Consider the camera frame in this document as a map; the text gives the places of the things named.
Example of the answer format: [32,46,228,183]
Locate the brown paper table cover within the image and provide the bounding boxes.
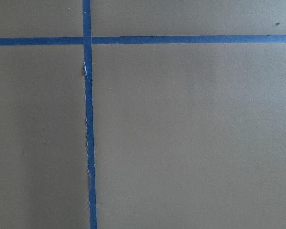
[0,0,286,229]

